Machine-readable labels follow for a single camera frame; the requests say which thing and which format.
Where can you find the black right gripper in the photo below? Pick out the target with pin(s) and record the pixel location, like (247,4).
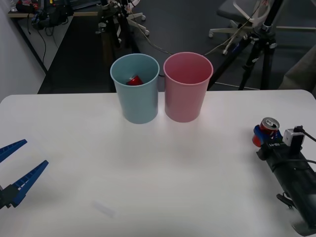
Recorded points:
(276,153)

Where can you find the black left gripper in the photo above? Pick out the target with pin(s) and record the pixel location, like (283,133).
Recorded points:
(5,197)

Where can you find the red drink can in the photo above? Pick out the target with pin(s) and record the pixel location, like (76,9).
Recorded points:
(269,127)
(134,81)

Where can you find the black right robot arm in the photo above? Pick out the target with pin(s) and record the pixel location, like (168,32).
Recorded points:
(298,187)

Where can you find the pink plastic bin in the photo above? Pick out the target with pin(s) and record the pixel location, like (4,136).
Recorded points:
(185,98)

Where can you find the white grey office chair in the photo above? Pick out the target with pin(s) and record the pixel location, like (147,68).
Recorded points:
(234,14)

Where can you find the pale blue plastic bin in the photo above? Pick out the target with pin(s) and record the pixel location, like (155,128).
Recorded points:
(138,103)

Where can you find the wooden top desk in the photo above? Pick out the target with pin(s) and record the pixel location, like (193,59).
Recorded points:
(59,19)

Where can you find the white office chair base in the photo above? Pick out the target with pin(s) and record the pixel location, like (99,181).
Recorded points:
(139,24)

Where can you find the black camera tripod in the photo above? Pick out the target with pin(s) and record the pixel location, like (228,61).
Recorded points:
(116,27)
(259,47)

